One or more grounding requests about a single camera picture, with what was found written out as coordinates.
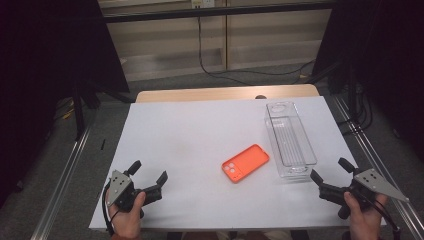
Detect black horizontal bar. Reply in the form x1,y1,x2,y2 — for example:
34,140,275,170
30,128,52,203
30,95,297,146
102,2,334,24

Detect black floor cable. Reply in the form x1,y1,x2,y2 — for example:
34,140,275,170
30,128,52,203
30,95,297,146
197,16,316,86

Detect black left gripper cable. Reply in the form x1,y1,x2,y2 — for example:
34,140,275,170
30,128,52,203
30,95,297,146
101,182,116,236

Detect bundle of black cables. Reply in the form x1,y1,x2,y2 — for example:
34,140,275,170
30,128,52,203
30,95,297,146
335,83,375,136

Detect aluminium floor rail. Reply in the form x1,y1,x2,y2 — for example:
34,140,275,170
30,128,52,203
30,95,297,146
332,95,424,240
30,126,93,240

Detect person's right hand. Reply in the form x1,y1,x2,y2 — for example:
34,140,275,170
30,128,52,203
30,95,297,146
343,191,389,240

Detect black curtain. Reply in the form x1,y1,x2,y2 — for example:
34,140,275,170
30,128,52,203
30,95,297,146
312,0,424,163
0,0,131,209

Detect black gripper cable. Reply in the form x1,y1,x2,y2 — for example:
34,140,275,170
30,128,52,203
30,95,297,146
361,191,402,240
101,182,116,236

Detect white wall socket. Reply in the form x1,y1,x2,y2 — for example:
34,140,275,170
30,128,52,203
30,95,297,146
191,0,216,10

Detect person's left hand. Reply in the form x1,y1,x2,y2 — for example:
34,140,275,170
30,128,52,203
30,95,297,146
107,191,148,240

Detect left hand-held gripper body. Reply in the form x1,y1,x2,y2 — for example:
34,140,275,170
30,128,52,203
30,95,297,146
105,169,164,219

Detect black metal stand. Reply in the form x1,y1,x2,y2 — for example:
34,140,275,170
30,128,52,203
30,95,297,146
70,79,102,142

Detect clear plastic container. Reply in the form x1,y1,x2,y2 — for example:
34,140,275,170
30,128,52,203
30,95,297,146
264,101,318,183

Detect white table board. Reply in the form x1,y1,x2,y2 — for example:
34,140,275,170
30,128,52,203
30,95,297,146
88,95,388,231

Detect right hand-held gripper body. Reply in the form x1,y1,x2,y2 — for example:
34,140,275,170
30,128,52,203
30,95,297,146
318,167,410,220

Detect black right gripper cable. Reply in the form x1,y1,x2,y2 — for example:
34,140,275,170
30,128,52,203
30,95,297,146
361,191,402,240

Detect orange phone case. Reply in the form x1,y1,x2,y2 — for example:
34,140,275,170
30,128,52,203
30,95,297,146
221,143,271,184

